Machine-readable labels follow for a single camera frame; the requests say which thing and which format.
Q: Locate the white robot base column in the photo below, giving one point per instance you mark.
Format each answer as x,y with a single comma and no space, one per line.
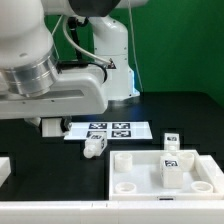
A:
111,42

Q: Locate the white square tabletop tray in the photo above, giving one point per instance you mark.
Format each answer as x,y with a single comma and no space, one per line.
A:
135,176

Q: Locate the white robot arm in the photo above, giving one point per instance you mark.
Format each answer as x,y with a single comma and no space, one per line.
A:
35,85

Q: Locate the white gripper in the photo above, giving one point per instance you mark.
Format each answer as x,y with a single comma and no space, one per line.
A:
79,91

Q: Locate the white sheet with tags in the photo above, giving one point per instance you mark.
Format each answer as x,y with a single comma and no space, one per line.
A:
114,130

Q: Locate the white L-shaped obstacle fence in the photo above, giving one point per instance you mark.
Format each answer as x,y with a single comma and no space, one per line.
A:
113,212

